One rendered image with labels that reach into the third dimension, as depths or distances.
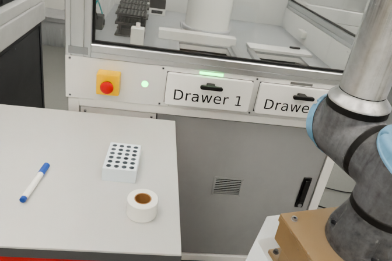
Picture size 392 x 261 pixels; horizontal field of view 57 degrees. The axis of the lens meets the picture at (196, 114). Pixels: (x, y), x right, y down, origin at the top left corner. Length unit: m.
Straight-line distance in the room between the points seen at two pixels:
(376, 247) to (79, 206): 0.60
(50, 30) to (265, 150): 3.32
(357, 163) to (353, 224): 0.11
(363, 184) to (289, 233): 0.17
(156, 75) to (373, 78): 0.72
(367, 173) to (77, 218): 0.58
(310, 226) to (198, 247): 0.97
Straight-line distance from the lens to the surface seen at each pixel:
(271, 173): 1.48
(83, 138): 1.12
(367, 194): 0.69
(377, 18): 0.68
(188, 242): 1.66
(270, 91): 1.26
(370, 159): 0.68
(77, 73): 1.24
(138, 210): 0.82
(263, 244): 0.86
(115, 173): 0.93
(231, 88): 1.23
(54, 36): 4.35
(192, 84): 1.20
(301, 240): 0.74
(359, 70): 0.70
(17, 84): 1.96
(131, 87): 1.23
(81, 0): 1.17
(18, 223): 0.86
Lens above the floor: 1.34
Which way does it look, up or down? 26 degrees down
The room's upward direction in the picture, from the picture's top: 9 degrees clockwise
